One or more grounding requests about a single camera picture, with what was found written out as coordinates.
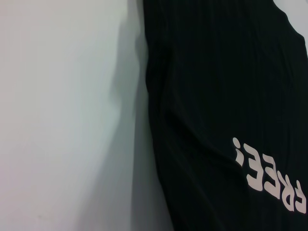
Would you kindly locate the black shirt with FREE print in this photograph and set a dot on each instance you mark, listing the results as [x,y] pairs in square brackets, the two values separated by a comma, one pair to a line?
[216,96]

